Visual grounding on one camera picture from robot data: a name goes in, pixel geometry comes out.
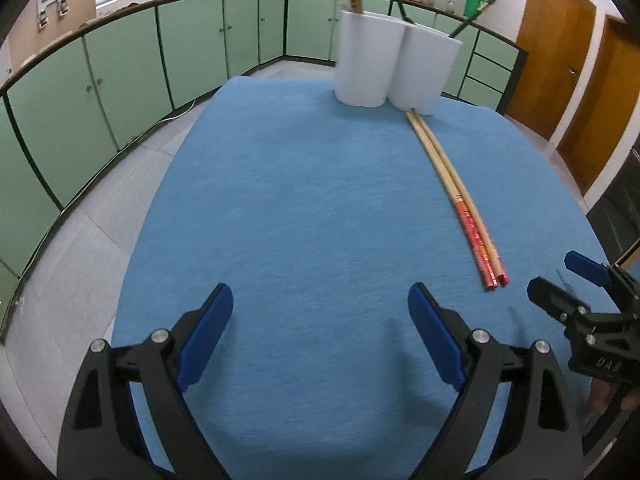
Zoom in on black cabinet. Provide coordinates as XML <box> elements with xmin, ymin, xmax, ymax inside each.
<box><xmin>586</xmin><ymin>147</ymin><xmax>640</xmax><ymax>271</ymax></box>

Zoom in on blue table mat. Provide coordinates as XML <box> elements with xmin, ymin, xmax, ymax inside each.
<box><xmin>111</xmin><ymin>76</ymin><xmax>621</xmax><ymax>480</ymax></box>

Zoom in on wooden door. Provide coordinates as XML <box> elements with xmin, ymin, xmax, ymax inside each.
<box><xmin>515</xmin><ymin>0</ymin><xmax>597</xmax><ymax>146</ymax></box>
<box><xmin>557</xmin><ymin>14</ymin><xmax>640</xmax><ymax>196</ymax></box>

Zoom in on white double utensil holder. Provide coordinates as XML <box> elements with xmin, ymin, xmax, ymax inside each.
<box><xmin>333</xmin><ymin>9</ymin><xmax>462</xmax><ymax>117</ymax></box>

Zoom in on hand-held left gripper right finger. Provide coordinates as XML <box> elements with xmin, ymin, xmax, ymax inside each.
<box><xmin>407</xmin><ymin>281</ymin><xmax>586</xmax><ymax>480</ymax></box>

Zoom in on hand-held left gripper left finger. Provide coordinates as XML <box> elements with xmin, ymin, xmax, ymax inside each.
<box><xmin>56</xmin><ymin>282</ymin><xmax>234</xmax><ymax>480</ymax></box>

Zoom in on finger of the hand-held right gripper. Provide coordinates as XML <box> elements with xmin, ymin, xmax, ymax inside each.
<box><xmin>526</xmin><ymin>276</ymin><xmax>589</xmax><ymax>331</ymax></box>
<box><xmin>564</xmin><ymin>251</ymin><xmax>640</xmax><ymax>306</ymax></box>

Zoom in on person's right hand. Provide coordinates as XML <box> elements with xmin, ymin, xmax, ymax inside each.
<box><xmin>590</xmin><ymin>377</ymin><xmax>621</xmax><ymax>421</ymax></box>

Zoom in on green lower cabinets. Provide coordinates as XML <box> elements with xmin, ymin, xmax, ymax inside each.
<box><xmin>0</xmin><ymin>0</ymin><xmax>530</xmax><ymax>333</ymax></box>

